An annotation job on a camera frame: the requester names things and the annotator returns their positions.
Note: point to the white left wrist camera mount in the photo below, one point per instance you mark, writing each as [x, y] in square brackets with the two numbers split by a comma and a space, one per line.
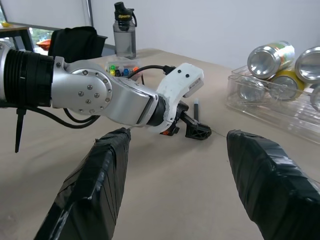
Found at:
[180, 75]

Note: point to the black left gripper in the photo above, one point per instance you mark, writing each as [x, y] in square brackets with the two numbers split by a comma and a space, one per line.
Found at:
[176, 112]

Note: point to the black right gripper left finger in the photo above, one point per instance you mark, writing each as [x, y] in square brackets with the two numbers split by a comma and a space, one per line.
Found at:
[92, 190]

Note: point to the yellow drink can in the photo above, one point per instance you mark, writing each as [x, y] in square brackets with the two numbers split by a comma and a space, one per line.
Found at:
[287, 83]

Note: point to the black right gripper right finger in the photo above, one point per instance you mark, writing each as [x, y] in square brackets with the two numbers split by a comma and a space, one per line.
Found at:
[270, 190]

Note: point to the green white drink can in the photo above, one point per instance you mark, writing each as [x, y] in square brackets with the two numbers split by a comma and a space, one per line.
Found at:
[272, 57]

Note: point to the black pen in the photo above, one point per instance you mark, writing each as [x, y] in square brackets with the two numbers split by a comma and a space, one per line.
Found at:
[196, 110]

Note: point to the silver drink can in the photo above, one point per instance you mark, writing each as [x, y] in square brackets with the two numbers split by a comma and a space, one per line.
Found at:
[310, 63]
[251, 88]

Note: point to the black chair with cloth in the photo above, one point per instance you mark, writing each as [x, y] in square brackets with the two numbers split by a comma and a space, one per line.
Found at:
[75, 42]

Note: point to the orange object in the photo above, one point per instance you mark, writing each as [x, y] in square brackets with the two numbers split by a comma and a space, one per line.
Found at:
[43, 45]

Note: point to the clear plastic tray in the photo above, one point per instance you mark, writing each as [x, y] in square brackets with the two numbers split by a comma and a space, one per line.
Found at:
[282, 112]

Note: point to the dark wooden side table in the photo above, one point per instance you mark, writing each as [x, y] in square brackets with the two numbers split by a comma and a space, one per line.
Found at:
[15, 29]

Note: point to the grey sports water bottle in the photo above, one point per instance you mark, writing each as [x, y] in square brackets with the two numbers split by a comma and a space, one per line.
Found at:
[125, 42]

